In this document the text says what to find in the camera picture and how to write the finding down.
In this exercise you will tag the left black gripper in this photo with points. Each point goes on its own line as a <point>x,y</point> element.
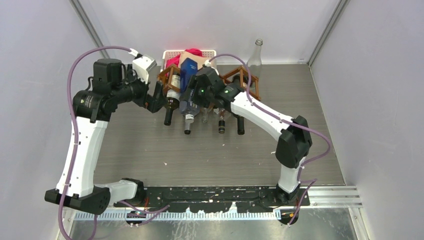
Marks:
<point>153,103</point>

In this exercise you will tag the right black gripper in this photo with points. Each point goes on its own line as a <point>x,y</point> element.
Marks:
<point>195,84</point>

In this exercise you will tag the dark green bottle white label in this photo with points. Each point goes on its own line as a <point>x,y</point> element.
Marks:
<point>173,99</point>

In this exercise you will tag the blue square glass bottle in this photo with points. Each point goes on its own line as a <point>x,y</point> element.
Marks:
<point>187,71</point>

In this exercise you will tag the clear glass wine bottle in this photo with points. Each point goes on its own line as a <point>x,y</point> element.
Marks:
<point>254,63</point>

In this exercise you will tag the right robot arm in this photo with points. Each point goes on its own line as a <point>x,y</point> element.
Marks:
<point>293,140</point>

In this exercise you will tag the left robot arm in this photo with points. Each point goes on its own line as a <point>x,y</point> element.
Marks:
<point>112,83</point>

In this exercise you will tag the small clear bottle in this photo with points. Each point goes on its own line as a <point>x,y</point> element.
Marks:
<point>204,114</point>

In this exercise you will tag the brown wooden wine rack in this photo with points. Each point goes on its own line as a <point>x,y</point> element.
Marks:
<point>165,77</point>

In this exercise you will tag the dark green bottle right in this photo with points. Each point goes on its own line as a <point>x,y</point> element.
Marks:
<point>240,119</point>

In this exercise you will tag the pink red cloth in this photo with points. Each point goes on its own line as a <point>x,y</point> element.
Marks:
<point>176,59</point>

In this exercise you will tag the beige cloth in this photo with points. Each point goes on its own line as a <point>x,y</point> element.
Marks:
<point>207,54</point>

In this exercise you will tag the white plastic basket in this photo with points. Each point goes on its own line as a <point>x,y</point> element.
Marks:
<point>167,55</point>

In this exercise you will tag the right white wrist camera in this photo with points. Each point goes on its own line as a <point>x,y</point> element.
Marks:
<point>210,63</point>

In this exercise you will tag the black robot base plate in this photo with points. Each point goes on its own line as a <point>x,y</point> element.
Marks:
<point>218,199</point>

